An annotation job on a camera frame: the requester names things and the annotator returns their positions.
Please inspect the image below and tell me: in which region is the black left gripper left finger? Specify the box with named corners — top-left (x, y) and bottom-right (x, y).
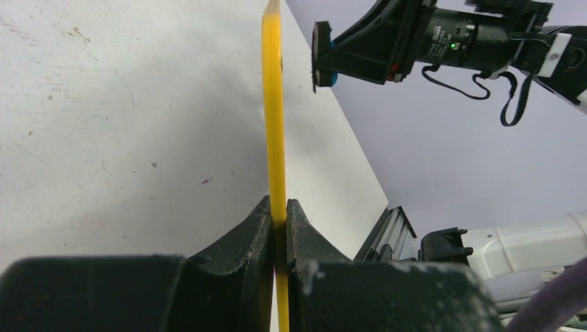
top-left (1, 197), bottom-right (273, 331)

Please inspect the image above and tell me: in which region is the blue whiteboard eraser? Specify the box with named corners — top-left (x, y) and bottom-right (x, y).
top-left (311, 21), bottom-right (338, 93)

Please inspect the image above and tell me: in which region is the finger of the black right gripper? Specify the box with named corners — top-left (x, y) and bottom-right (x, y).
top-left (324, 1), bottom-right (401, 84)

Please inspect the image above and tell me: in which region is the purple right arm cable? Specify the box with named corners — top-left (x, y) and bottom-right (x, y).
top-left (504, 256), bottom-right (587, 332)

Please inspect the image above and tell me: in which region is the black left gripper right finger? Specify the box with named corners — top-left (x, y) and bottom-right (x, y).
top-left (286, 199), bottom-right (503, 331)

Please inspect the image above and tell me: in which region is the aluminium table edge rail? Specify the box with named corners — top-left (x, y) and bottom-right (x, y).
top-left (353, 206), bottom-right (417, 262)

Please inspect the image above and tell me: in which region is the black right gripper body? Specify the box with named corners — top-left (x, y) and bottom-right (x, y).
top-left (388, 1), bottom-right (436, 83)

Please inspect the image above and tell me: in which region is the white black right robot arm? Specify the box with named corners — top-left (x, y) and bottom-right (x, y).
top-left (311, 1), bottom-right (586, 310)

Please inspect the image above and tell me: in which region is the yellow framed whiteboard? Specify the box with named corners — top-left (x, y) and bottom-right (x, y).
top-left (261, 1), bottom-right (290, 331)

